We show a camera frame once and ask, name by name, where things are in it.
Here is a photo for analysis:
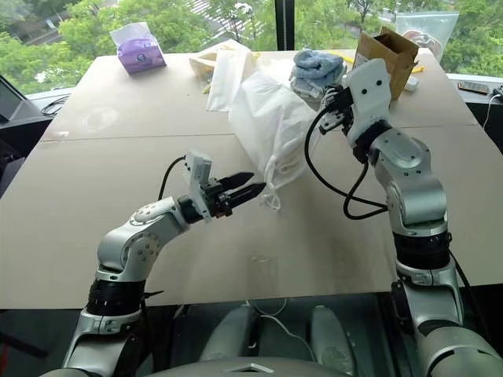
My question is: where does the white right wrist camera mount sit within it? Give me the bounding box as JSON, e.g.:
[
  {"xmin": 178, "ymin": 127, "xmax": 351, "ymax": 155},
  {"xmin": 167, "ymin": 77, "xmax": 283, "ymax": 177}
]
[{"xmin": 343, "ymin": 58, "xmax": 395, "ymax": 145}]

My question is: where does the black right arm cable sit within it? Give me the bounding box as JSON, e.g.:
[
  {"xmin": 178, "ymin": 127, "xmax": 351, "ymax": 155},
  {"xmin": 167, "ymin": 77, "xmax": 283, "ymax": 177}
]
[{"xmin": 303, "ymin": 104, "xmax": 391, "ymax": 220}]

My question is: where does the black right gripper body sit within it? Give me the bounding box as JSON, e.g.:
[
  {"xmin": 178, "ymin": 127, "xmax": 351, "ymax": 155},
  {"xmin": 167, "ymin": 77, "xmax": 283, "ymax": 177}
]
[{"xmin": 329, "ymin": 84, "xmax": 357, "ymax": 137}]

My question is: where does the black window post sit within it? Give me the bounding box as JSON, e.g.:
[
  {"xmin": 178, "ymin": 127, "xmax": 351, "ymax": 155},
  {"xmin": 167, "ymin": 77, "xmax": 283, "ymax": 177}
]
[{"xmin": 273, "ymin": 0, "xmax": 296, "ymax": 52}]

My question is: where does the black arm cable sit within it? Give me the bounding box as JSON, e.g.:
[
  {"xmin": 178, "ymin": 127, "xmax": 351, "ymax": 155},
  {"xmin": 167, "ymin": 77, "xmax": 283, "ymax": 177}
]
[
  {"xmin": 303, "ymin": 104, "xmax": 391, "ymax": 220},
  {"xmin": 157, "ymin": 156, "xmax": 188, "ymax": 202}
]

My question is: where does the dark angular device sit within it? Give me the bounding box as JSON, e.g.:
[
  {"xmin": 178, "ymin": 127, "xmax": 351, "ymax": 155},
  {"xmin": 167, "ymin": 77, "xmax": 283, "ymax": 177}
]
[{"xmin": 0, "ymin": 74, "xmax": 72, "ymax": 139}]

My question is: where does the purple tissue pack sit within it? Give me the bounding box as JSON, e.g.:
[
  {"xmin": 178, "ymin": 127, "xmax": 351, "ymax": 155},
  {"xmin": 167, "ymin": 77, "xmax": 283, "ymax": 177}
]
[{"xmin": 108, "ymin": 22, "xmax": 168, "ymax": 75}]

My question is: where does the grey robot torso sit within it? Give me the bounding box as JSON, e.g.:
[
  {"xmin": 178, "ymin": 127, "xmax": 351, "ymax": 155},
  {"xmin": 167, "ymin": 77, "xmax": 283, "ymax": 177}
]
[{"xmin": 147, "ymin": 354, "xmax": 357, "ymax": 377}]

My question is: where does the grey printed packet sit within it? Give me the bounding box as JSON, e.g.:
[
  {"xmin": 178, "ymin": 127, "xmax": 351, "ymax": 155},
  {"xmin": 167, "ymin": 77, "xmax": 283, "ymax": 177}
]
[{"xmin": 290, "ymin": 75, "xmax": 328, "ymax": 104}]

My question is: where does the thin white cable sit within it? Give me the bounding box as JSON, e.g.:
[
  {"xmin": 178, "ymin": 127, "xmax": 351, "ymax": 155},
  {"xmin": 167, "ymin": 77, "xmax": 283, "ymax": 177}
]
[{"xmin": 482, "ymin": 87, "xmax": 503, "ymax": 131}]

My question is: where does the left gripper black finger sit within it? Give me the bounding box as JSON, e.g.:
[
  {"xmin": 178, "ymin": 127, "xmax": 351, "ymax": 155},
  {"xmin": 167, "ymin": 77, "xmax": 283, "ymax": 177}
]
[
  {"xmin": 218, "ymin": 170, "xmax": 256, "ymax": 191},
  {"xmin": 225, "ymin": 181, "xmax": 268, "ymax": 208}
]

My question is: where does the clear plastic zip bag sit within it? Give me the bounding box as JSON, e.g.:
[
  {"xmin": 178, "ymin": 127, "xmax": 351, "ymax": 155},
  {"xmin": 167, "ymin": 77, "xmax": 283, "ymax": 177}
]
[{"xmin": 394, "ymin": 10, "xmax": 461, "ymax": 63}]

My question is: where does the open brown cardboard box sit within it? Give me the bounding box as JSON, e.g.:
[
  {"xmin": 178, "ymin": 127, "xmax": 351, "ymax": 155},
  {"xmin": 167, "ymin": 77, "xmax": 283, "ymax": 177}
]
[{"xmin": 352, "ymin": 26, "xmax": 421, "ymax": 102}]

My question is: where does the white drawstring bag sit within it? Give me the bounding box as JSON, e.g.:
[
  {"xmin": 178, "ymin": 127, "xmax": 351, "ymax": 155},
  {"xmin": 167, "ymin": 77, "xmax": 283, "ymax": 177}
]
[{"xmin": 227, "ymin": 70, "xmax": 328, "ymax": 214}]

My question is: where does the white cord under table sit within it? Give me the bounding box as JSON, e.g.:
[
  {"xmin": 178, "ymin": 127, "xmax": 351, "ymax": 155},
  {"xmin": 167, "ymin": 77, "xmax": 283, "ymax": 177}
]
[{"xmin": 244, "ymin": 298, "xmax": 320, "ymax": 363}]

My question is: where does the grey rounded robot leg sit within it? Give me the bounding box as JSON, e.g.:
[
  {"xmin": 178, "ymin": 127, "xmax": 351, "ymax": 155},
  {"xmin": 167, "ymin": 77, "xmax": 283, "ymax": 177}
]
[
  {"xmin": 309, "ymin": 305, "xmax": 355, "ymax": 375},
  {"xmin": 203, "ymin": 305, "xmax": 261, "ymax": 363}
]

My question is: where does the light blue towel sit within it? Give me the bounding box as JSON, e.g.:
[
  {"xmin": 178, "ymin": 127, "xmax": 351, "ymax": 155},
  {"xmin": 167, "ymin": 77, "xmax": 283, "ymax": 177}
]
[{"xmin": 292, "ymin": 49, "xmax": 347, "ymax": 82}]

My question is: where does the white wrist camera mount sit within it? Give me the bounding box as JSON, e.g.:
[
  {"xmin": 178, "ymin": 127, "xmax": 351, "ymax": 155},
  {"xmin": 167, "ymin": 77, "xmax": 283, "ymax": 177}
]
[
  {"xmin": 183, "ymin": 150, "xmax": 215, "ymax": 225},
  {"xmin": 343, "ymin": 58, "xmax": 395, "ymax": 145}
]

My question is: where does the cream paper bag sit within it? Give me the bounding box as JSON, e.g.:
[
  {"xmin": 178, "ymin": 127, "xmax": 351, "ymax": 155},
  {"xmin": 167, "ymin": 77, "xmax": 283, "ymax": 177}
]
[{"xmin": 205, "ymin": 42, "xmax": 261, "ymax": 114}]

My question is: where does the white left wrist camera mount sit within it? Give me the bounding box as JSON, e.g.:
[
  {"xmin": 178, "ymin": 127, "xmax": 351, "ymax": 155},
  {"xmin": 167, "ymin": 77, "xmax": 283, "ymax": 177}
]
[{"xmin": 183, "ymin": 150, "xmax": 215, "ymax": 225}]

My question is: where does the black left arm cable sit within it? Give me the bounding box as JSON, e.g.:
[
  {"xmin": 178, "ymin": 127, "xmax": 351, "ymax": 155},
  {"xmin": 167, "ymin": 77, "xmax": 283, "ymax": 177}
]
[{"xmin": 157, "ymin": 156, "xmax": 188, "ymax": 202}]

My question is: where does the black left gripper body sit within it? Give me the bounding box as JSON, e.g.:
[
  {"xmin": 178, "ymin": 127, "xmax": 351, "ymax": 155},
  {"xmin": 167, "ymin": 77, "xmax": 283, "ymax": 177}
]
[{"xmin": 201, "ymin": 177, "xmax": 236, "ymax": 219}]

